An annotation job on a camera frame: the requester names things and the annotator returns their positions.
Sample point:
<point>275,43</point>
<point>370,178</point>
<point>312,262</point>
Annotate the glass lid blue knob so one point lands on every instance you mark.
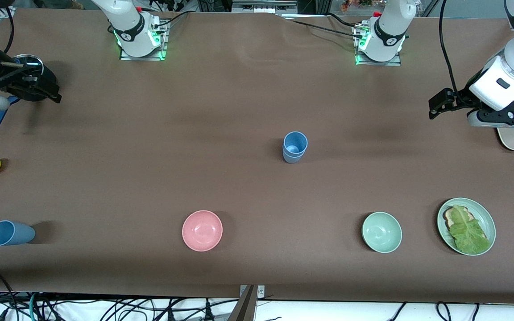
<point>34,61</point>

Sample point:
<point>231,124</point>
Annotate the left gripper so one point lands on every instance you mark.
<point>461,99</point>

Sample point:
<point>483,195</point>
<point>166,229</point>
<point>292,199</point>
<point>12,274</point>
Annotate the green plate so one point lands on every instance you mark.
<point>487,218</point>

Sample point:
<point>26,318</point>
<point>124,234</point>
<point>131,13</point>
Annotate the metal table bracket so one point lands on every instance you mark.
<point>260,292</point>

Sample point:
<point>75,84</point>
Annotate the metal frame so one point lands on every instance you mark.
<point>263,6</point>

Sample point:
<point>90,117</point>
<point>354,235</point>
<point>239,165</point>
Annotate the pink bowl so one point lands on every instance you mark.
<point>202,231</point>

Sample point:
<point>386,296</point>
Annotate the toasted bread slice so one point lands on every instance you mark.
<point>448,217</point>

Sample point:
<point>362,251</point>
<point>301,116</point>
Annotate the brown bar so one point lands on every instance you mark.
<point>244,307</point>

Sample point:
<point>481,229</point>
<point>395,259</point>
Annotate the green lettuce leaf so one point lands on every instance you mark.
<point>469,234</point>

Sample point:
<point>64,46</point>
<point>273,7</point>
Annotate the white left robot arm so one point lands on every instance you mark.
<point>391,31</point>

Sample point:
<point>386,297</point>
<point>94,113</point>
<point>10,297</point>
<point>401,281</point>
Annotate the blue cup holding paper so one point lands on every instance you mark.
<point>292,158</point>

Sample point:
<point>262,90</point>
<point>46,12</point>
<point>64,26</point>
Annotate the green bowl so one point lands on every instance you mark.
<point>382,232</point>

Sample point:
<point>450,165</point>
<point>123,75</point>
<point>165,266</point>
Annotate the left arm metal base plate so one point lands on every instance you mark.
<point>395,63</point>

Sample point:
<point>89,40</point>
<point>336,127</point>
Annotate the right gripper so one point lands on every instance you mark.
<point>28,83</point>

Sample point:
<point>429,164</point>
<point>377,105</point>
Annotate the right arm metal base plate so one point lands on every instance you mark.
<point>150,58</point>

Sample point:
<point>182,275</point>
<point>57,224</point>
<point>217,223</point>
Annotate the aluminium rail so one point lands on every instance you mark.
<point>6,12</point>

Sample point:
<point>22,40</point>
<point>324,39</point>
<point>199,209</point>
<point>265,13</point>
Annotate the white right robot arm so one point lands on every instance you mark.
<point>127,24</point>

